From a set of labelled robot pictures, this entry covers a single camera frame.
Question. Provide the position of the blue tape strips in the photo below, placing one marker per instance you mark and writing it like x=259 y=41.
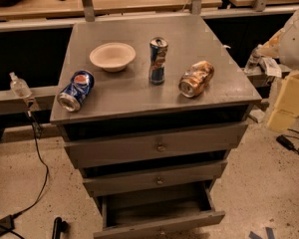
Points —
x=267 y=234

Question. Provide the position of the crushed orange soda can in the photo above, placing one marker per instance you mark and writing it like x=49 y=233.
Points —
x=195 y=79

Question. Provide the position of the tall blue energy can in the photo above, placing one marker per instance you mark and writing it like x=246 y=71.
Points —
x=158 y=49

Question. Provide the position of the grey open bottom drawer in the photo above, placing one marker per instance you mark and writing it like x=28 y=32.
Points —
x=157 y=212

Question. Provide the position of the grey wooden drawer cabinet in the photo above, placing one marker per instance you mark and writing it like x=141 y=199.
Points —
x=126 y=102

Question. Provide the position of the black cylinder on floor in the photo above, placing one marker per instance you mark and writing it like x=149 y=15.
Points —
x=60 y=226

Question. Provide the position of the white paper bowl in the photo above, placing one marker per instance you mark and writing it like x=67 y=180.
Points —
x=112 y=57

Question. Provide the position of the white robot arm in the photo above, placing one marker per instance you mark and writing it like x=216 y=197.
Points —
x=284 y=45

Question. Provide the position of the black power adapter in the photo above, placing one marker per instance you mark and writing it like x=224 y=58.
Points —
x=285 y=142

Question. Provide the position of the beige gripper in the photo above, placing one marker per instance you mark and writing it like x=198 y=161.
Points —
x=296 y=45

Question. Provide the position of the white paper packet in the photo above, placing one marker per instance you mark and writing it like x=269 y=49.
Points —
x=270 y=67

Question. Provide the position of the grey top drawer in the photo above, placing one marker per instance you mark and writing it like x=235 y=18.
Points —
x=155 y=144

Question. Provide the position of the blue Pepsi can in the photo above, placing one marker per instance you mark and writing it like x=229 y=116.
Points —
x=72 y=97

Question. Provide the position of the clear plastic water bottle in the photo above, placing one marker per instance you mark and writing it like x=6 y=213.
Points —
x=253 y=60

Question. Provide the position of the clear sanitizer pump bottle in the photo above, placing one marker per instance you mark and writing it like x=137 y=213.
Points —
x=19 y=87

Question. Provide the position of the wooden desk left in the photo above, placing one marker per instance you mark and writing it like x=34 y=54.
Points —
x=32 y=9

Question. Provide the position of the grey middle drawer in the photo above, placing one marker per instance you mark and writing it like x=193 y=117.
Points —
x=154 y=178

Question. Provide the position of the small white floor block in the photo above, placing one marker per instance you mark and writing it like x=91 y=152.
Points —
x=257 y=115

